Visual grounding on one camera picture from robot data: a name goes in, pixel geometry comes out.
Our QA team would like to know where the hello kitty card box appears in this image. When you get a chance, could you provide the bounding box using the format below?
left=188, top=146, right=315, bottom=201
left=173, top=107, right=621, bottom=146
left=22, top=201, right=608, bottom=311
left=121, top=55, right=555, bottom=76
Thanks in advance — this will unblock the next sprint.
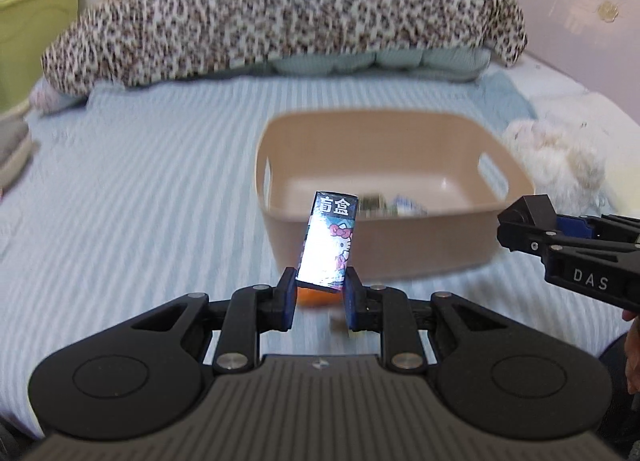
left=296, top=190, right=359, bottom=292

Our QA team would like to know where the pink floral pillow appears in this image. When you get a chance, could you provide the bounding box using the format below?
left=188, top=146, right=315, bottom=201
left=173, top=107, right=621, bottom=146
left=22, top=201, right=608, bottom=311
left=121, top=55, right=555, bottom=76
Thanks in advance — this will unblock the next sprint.
left=28, top=77, right=87, bottom=114

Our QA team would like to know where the orange cloth piece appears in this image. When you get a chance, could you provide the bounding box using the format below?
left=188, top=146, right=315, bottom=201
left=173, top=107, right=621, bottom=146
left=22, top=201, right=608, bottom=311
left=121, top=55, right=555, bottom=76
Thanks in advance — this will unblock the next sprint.
left=296, top=287, right=343, bottom=308

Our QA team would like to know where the green foil ornament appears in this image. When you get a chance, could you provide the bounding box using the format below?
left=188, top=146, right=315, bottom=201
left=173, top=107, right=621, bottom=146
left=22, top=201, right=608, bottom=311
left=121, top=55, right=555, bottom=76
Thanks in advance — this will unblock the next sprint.
left=357, top=194, right=390, bottom=218

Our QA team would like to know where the leopard print blanket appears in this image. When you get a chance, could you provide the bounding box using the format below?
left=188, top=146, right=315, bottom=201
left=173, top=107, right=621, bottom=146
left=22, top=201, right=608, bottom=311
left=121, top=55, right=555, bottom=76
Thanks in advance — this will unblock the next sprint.
left=41, top=0, right=527, bottom=97

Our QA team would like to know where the blue white patterned box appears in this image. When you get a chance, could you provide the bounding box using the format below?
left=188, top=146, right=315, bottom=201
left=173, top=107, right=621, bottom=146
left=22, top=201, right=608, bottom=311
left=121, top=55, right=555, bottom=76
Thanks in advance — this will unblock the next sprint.
left=390, top=196, right=427, bottom=216

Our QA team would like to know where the beige plastic storage bin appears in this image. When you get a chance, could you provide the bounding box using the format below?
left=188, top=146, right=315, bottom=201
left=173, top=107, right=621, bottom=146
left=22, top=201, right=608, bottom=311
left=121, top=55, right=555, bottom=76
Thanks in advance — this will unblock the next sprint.
left=255, top=109, right=535, bottom=281

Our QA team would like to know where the person's right hand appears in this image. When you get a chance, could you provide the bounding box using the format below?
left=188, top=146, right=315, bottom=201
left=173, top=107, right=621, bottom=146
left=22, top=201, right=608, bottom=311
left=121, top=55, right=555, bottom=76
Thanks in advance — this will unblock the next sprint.
left=622, top=311, right=640, bottom=395

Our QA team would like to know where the grey plush toy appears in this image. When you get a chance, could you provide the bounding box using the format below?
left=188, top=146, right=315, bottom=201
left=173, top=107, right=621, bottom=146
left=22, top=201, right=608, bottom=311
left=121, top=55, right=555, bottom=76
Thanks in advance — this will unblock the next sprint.
left=0, top=117, right=40, bottom=195

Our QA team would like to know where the green plastic storage box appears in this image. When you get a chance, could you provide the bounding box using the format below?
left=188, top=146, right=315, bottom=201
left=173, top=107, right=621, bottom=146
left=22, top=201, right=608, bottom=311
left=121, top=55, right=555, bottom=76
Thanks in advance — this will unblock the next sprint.
left=1, top=0, right=79, bottom=116

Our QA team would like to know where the white fluffy plush toy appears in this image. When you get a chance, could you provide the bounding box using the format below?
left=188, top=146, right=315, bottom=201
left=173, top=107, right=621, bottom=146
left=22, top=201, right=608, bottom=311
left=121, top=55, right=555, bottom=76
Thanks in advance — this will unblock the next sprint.
left=502, top=119, right=605, bottom=215

